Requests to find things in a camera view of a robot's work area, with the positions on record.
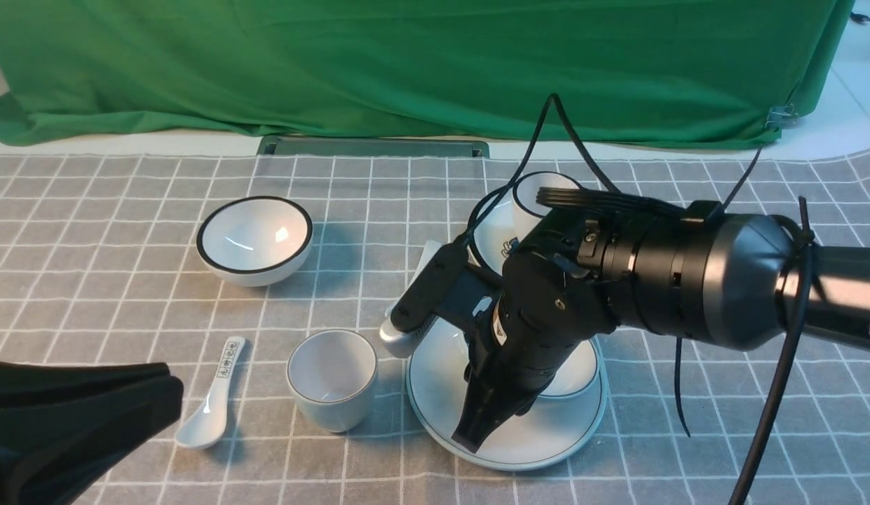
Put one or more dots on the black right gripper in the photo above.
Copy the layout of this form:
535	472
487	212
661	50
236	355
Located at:
551	299

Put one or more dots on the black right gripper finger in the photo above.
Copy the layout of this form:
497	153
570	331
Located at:
54	446

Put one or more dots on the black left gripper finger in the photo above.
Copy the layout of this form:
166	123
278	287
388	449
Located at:
57	382

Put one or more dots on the plain white ceramic spoon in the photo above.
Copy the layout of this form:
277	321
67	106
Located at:
402	344

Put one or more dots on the thin-rimmed white cup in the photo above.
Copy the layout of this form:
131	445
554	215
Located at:
332	375

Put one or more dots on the thin-rimmed white bowl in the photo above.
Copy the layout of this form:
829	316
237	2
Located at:
576	375

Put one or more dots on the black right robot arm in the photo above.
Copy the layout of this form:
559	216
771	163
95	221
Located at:
732	281

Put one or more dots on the thin-rimmed white plate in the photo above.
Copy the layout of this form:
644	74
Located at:
552	430

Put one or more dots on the patterned white ceramic spoon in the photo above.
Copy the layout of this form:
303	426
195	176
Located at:
209	422

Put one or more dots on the black-rimmed patterned plate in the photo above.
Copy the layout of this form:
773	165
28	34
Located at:
504	226

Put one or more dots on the black-rimmed white cup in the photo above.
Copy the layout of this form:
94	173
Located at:
529	203

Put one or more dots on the grey checked tablecloth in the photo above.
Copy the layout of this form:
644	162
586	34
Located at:
98	266

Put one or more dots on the black-rimmed white bowl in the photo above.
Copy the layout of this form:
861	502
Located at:
255	241

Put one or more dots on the green backdrop cloth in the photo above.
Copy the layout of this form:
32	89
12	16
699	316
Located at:
665	74

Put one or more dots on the metal backdrop clip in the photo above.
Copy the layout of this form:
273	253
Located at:
782	117

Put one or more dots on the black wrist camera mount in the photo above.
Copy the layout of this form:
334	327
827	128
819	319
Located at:
449	287

